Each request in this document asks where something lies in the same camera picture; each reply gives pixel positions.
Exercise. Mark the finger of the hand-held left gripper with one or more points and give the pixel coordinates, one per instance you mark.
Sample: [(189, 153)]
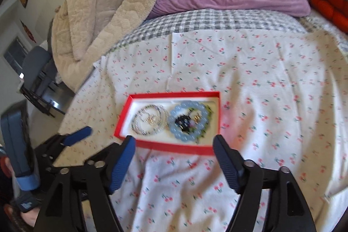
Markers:
[(81, 163), (78, 135)]

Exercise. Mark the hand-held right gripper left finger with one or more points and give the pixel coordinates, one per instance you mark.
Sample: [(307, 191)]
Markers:
[(121, 165)]

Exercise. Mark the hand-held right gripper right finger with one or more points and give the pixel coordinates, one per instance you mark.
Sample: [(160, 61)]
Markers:
[(227, 164)]

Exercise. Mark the red jewelry box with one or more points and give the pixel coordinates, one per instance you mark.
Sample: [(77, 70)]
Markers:
[(168, 145)]

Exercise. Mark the person's left hand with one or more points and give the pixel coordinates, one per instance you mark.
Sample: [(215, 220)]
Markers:
[(28, 217)]

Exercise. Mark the dark blue chair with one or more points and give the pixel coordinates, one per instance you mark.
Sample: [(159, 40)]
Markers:
[(38, 77)]

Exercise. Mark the cherry print bed sheet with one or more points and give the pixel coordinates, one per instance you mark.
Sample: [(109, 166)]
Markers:
[(258, 85)]

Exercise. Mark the beige fleece blanket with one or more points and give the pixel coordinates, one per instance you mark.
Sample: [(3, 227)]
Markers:
[(103, 11)]

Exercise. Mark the grey checked blanket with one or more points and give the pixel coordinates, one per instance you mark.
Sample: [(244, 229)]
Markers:
[(217, 20)]

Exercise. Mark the red wall decal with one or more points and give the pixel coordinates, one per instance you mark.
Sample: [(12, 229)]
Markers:
[(28, 31)]

